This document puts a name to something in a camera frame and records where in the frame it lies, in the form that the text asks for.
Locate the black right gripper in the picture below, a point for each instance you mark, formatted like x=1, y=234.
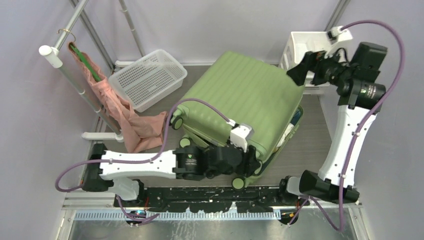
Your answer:
x=313, y=61

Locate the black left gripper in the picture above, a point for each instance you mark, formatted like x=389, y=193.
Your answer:
x=248, y=162

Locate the green ribbed hard-shell suitcase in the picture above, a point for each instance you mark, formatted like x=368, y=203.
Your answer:
x=248, y=91

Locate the white perforated plastic basket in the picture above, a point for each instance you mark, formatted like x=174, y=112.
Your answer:
x=148, y=80

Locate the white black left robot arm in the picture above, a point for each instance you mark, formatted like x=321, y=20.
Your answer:
x=115, y=172

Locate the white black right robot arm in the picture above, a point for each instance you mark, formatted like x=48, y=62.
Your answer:
x=355, y=82

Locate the white plastic drawer organizer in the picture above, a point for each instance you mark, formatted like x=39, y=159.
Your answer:
x=298, y=44

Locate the pink cloth garment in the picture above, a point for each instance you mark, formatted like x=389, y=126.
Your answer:
x=139, y=133

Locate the green clothes hanger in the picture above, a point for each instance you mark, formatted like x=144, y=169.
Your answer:
x=85, y=61

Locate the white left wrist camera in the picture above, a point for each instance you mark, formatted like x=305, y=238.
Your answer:
x=239, y=135

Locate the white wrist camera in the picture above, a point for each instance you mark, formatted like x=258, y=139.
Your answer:
x=338, y=39
x=239, y=135

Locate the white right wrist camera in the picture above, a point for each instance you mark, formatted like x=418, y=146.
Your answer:
x=338, y=39

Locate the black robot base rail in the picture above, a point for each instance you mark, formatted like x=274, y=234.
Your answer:
x=201, y=203

